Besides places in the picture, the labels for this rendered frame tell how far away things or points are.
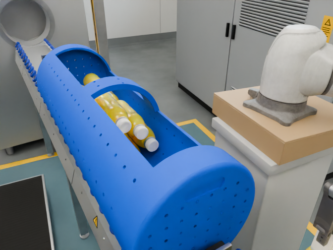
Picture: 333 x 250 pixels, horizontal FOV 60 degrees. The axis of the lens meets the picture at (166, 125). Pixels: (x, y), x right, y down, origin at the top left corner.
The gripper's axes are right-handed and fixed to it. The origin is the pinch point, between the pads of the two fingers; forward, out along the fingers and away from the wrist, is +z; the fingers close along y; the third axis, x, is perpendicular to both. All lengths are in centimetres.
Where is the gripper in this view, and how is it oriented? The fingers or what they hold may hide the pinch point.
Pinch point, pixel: (332, 235)
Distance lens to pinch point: 59.8
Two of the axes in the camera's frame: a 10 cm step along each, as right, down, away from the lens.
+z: 0.0, 8.6, 5.1
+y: -8.6, 2.6, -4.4
